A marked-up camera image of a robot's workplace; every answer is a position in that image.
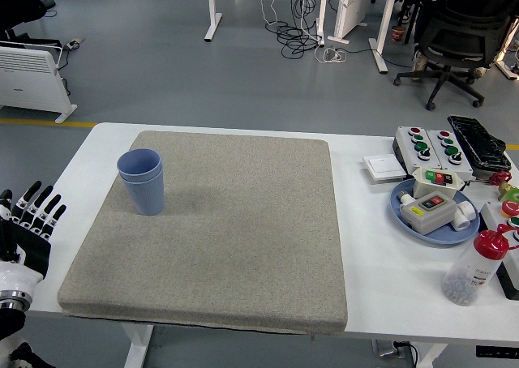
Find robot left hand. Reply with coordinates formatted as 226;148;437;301
0;180;68;294

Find blue ribbed plastic cup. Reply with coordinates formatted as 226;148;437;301
118;169;165;216
117;148;162;178

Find white table leg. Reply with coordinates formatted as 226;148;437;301
419;341;449;368
123;323;155;368

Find white panel heater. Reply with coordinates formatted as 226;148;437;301
0;41;78;125
327;0;374;45

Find grey-brown foam mat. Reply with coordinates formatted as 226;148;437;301
57;130;350;336

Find white desk leg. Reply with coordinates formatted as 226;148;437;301
204;0;223;43
314;0;330;47
368;0;401;75

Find white four-button control box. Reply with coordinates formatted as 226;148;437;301
395;125;442;170
425;129;474;181

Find blue round plate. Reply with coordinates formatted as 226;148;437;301
389;178;481;246

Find white pipe fitting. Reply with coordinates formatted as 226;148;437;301
452;200;478;232

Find clear bottle red cap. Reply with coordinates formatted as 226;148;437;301
440;224;519;306

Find black plastic-wrapped tray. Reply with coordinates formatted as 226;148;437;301
447;113;513;171

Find black table control panel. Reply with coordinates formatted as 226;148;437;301
476;345;519;359

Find white hanging cable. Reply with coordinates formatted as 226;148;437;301
259;0;281;27

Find black floor cables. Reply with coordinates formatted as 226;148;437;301
277;0;325;60

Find white wall switch panel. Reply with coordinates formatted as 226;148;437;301
362;153;408;183

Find grey red-button switch box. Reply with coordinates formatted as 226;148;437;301
400;191;457;236

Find white green-red switch box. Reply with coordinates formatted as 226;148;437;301
412;166;467;201

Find brass valve red handle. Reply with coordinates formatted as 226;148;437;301
488;171;519;203

